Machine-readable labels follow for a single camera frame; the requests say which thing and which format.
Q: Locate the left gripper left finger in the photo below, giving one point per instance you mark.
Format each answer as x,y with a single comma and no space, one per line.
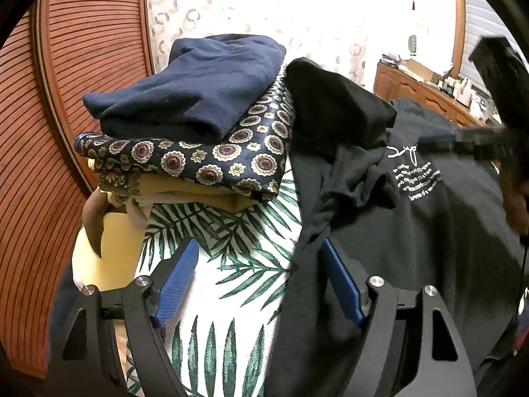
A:
85,360

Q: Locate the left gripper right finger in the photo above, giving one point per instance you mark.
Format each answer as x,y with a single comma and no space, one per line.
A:
409,344

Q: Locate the black printed t-shirt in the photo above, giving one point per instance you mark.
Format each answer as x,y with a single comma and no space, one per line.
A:
410,218

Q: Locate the window blind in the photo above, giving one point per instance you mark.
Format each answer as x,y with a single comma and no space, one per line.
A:
481,20

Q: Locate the cardboard box on dresser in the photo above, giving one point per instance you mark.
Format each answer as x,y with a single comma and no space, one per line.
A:
419,72

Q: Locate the wooden dresser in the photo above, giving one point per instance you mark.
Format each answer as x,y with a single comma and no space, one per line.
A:
392,84

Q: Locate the yellow plush pillow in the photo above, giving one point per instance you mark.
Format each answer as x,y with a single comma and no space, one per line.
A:
108,245

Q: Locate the palm leaf bedsheet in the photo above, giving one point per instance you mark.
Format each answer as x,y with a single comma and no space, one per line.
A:
221,338

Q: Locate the tan folded garment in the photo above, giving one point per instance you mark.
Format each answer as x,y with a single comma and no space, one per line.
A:
186,196

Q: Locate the paisley patterned folded garment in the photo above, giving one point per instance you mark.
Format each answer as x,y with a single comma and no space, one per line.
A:
250,161

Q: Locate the navy folded garment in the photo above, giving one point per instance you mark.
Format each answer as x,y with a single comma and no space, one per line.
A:
206,88

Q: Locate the brown louvered wardrobe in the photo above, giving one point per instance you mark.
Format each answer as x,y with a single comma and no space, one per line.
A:
52,53

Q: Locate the ring patterned curtain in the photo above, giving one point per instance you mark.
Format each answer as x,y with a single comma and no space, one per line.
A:
343,36

